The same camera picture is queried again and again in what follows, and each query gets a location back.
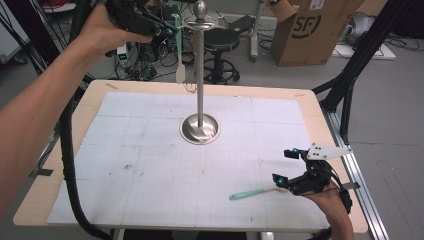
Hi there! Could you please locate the metal utensil rack stand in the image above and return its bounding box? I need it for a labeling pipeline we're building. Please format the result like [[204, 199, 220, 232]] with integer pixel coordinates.
[[179, 0, 222, 146]]

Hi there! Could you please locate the person's left hand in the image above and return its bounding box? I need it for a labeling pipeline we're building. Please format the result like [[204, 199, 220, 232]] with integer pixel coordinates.
[[71, 4, 155, 62]]

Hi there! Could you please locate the grey rounded appliance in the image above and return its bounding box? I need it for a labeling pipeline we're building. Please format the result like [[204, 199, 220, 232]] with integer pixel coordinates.
[[342, 11, 376, 46]]

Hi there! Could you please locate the white flat board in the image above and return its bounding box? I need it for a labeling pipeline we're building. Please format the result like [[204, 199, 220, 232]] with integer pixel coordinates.
[[331, 42, 397, 61]]

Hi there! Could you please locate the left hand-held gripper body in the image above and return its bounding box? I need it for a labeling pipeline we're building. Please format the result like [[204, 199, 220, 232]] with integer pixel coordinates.
[[105, 0, 168, 38]]

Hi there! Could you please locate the black round stool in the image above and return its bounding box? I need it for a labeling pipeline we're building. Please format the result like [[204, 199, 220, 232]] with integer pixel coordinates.
[[202, 27, 242, 86]]

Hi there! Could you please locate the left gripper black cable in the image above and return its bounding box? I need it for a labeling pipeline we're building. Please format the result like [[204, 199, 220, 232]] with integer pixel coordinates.
[[57, 0, 115, 240]]

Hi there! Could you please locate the wooden spatula with mint handle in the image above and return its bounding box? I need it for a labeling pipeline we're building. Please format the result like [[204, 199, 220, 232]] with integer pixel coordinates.
[[228, 187, 288, 202], [174, 13, 187, 85]]

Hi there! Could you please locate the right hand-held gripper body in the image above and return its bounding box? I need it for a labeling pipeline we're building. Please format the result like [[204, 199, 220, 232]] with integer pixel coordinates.
[[287, 142, 354, 197]]

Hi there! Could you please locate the black tape strip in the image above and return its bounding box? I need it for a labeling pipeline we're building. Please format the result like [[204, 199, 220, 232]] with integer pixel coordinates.
[[27, 167, 55, 178]]

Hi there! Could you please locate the whisk with wooden handle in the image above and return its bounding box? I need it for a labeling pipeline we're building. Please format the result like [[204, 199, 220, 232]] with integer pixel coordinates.
[[182, 29, 199, 95]]

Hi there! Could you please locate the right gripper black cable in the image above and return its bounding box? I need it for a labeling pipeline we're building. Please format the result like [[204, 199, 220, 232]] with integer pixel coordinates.
[[305, 165, 354, 240]]

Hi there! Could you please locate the black flat device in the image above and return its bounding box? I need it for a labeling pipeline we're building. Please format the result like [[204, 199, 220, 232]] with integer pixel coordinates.
[[226, 14, 256, 35]]

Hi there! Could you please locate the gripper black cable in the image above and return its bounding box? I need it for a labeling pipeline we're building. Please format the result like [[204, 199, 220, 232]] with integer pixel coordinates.
[[305, 165, 354, 240], [57, 0, 115, 240]]

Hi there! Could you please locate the round white table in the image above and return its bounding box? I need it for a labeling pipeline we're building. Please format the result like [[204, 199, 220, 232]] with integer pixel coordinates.
[[41, 0, 81, 15]]

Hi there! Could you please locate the small device with green display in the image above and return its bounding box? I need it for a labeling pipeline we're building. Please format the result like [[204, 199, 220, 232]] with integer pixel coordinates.
[[116, 42, 130, 68]]

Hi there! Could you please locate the white grid mat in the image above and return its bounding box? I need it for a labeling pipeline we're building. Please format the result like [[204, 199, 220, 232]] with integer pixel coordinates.
[[46, 91, 331, 232]]

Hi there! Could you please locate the brown cardboard box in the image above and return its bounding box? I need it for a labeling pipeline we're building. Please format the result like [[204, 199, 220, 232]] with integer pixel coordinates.
[[268, 0, 366, 68]]

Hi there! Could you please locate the tangle of black floor cables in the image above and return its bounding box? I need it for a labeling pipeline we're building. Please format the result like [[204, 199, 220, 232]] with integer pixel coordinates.
[[99, 41, 202, 82]]

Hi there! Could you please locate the person's right hand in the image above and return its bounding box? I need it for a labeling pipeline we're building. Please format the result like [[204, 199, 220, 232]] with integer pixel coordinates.
[[300, 189, 348, 218]]

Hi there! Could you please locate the white pole stand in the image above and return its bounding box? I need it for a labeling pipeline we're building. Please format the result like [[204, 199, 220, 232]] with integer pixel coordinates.
[[249, 0, 268, 63]]

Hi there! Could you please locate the black metal frame stand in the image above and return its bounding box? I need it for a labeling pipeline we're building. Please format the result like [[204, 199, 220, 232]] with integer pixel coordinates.
[[0, 0, 96, 135], [311, 0, 424, 145]]

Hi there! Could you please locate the aluminium rail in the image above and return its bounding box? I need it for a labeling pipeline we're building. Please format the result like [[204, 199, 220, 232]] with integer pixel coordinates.
[[28, 129, 65, 179], [321, 107, 390, 240]]

